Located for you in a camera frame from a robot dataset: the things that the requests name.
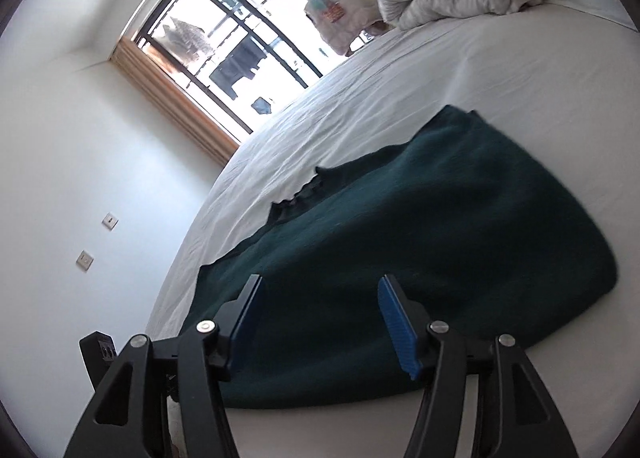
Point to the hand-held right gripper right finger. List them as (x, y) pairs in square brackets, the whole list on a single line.
[(397, 328)]

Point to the patterned hanging cloth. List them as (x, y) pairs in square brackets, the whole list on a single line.
[(187, 38)]

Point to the white wall socket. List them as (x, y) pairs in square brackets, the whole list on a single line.
[(85, 260)]

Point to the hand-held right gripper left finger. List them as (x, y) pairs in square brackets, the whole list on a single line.
[(247, 318)]

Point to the small dark hanging cloth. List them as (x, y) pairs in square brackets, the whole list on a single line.
[(261, 106)]

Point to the dark green knit sweater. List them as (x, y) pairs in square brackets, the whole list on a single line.
[(425, 218)]

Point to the dark hanging pants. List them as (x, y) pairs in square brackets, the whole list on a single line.
[(240, 63)]

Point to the white bed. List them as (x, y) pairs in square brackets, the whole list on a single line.
[(400, 73)]

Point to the white bag with orange print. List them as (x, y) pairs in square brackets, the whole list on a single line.
[(345, 13)]

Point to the wooden window frame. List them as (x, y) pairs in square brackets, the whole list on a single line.
[(175, 98)]

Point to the upper wall switch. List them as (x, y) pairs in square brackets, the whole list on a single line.
[(110, 221)]

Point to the black barred window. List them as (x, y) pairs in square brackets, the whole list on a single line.
[(240, 18)]

